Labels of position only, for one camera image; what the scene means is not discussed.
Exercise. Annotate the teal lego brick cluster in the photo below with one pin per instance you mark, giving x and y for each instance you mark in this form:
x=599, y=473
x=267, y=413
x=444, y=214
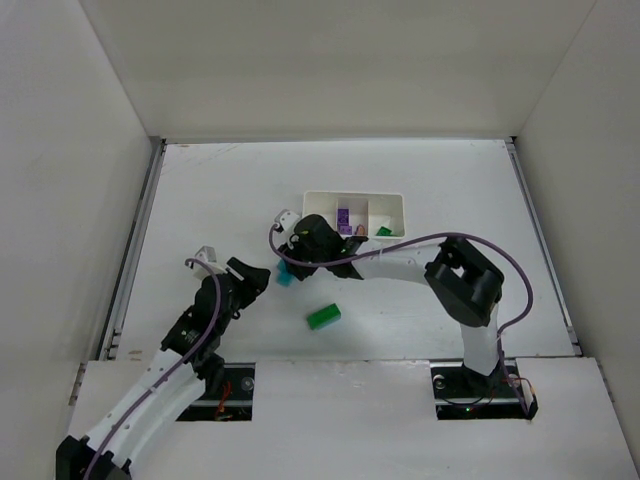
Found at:
x=284, y=277

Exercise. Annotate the green lego brick block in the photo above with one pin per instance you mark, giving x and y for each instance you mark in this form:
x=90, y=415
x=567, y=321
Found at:
x=323, y=317

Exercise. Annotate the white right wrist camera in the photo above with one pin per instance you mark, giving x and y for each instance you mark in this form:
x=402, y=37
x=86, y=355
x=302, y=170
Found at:
x=286, y=220

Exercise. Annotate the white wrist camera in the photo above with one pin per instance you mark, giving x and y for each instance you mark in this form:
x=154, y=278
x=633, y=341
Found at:
x=286, y=220
x=204, y=260

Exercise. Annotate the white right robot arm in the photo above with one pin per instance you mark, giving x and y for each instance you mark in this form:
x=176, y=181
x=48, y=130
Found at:
x=466, y=283

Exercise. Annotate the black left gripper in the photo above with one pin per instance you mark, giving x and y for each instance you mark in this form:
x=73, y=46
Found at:
x=239, y=279

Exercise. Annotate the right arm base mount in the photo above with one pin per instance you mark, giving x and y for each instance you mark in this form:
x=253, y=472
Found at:
x=462, y=394

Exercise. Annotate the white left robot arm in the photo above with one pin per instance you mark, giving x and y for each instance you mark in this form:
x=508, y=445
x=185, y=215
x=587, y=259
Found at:
x=184, y=368

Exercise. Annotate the small green lego brick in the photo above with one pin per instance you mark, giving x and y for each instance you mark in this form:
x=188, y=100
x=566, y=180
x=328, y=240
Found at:
x=384, y=231

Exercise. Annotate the left aluminium frame rail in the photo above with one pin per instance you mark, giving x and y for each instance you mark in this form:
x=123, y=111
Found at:
x=106, y=345

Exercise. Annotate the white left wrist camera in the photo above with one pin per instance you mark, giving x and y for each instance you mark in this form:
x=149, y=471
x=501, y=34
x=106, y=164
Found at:
x=204, y=260

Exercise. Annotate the white three-compartment tray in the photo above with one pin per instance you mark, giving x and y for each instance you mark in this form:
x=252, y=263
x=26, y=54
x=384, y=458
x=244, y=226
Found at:
x=372, y=210

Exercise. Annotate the aluminium frame rail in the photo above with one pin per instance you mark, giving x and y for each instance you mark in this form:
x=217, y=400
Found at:
x=511, y=147
x=106, y=345

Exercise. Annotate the purple lego brick stack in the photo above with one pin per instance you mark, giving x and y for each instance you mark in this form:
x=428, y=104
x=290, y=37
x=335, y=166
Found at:
x=344, y=226

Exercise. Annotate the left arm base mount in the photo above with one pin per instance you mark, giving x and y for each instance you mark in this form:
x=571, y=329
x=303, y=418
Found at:
x=228, y=395

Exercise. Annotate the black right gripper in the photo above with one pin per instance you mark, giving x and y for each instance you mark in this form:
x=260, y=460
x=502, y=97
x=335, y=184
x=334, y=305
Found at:
x=295, y=258

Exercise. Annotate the right aluminium frame rail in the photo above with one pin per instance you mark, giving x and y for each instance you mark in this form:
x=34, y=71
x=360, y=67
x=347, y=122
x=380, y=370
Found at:
x=511, y=147

